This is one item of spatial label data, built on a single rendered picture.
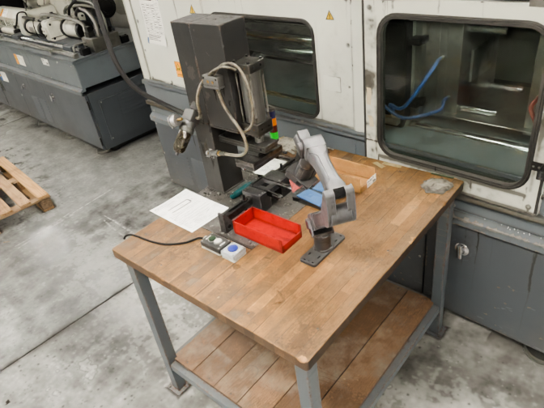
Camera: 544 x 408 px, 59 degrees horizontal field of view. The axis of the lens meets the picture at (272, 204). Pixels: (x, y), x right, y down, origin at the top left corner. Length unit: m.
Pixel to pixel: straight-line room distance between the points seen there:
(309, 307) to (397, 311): 0.99
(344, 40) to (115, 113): 3.14
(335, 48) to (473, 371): 1.66
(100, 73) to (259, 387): 3.49
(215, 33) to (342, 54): 0.74
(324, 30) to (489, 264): 1.31
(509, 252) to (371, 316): 0.70
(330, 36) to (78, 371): 2.16
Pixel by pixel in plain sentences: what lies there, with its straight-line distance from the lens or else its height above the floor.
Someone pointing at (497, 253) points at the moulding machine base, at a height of 0.56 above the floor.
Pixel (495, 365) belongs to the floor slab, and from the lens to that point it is 2.64.
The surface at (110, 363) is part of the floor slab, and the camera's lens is 2.87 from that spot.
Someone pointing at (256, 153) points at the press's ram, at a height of 1.15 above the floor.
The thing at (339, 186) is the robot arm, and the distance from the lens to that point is 1.41.
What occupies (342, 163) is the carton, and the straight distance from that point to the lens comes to 2.20.
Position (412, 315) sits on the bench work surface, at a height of 0.22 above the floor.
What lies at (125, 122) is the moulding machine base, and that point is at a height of 0.26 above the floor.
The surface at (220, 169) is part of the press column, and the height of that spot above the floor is 1.02.
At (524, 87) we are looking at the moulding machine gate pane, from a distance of 1.96.
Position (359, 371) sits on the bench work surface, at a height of 0.22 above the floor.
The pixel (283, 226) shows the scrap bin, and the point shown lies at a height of 0.92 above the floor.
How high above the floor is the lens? 2.02
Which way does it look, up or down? 33 degrees down
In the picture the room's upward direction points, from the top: 9 degrees counter-clockwise
